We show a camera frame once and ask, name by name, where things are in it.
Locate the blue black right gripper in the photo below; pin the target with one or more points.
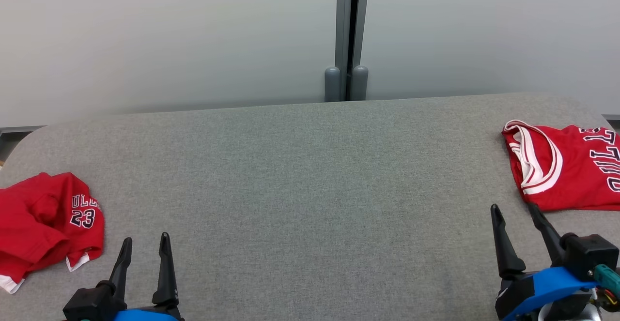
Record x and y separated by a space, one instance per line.
542 287

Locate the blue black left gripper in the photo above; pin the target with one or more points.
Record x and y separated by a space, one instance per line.
145 315

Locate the red basketball jersey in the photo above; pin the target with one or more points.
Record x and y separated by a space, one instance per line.
576 175
43 214

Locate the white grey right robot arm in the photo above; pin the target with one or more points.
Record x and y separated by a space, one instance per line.
566 311

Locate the grey cylindrical bumper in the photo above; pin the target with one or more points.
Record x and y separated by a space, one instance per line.
332 86
359 84

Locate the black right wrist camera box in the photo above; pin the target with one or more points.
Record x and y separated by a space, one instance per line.
588 255

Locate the grey vertical partition frame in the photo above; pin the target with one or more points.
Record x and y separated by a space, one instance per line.
343 21

